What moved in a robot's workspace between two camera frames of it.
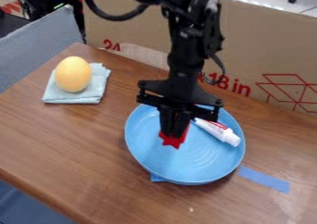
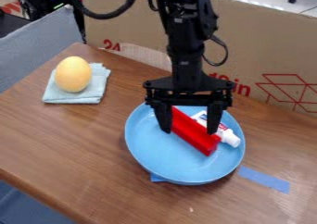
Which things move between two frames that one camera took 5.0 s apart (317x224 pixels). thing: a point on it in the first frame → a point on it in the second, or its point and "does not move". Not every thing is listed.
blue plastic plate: [202, 160] does not move
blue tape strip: [264, 179] does not move
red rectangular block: [174, 142] → [192, 130]
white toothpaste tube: [218, 130] does not move
